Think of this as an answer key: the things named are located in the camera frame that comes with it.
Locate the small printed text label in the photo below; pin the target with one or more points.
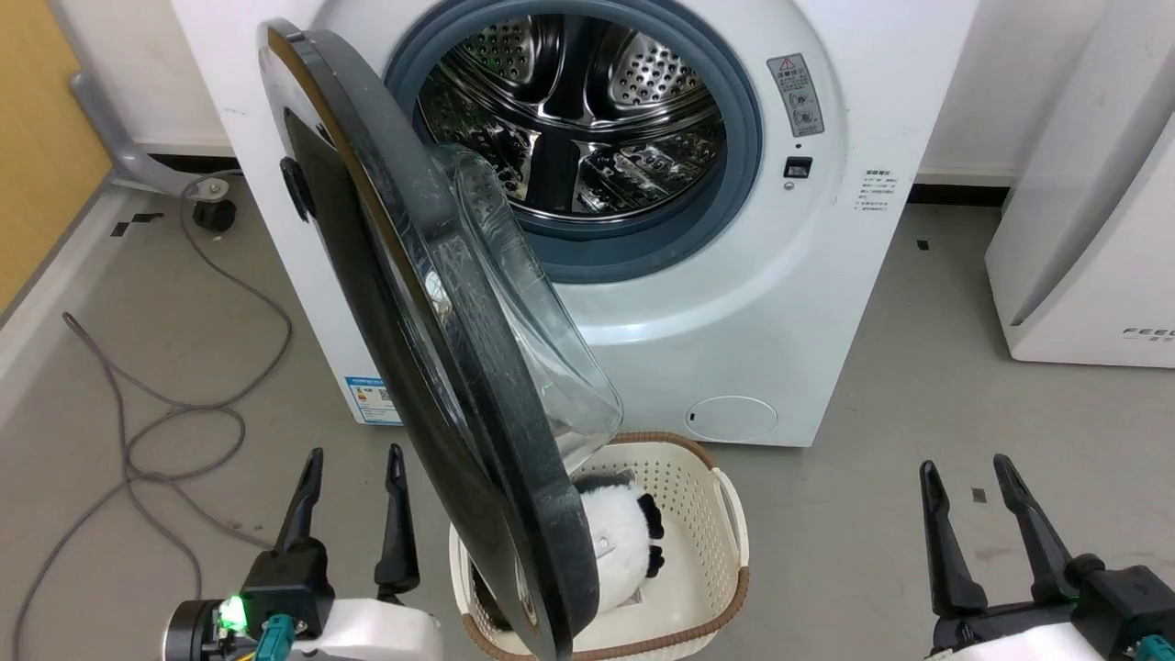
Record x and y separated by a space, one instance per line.
876 191

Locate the blue energy label sticker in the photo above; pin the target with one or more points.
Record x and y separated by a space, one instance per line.
372 399

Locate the cream plastic laundry basket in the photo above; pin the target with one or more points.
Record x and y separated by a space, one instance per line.
699 514

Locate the grey rubber door gasket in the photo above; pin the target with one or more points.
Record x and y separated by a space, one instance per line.
643 258

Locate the black door latch slot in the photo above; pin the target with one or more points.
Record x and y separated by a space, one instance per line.
798 168

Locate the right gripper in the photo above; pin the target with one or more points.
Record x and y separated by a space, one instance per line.
1120 606

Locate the white front-load washing machine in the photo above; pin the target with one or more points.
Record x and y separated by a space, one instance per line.
780 303

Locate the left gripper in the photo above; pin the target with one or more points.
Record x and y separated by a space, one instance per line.
367 633

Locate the steel perforated washer drum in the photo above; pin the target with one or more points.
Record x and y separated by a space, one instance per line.
569 83

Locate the round black glass washer door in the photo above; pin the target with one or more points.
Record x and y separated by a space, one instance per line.
441 413

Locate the black caster wheel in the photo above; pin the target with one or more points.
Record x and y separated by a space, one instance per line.
214 215

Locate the grey metal furniture leg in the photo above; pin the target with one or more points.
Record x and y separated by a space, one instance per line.
110 138

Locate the grey warning sticker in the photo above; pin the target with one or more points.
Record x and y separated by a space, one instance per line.
795 94

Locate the wooden cabinet panel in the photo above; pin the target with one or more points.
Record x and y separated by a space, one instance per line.
37 138

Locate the black and white plush toy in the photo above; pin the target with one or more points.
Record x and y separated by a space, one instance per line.
620 542

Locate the white floor-standing appliance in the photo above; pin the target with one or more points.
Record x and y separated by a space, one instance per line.
1083 275

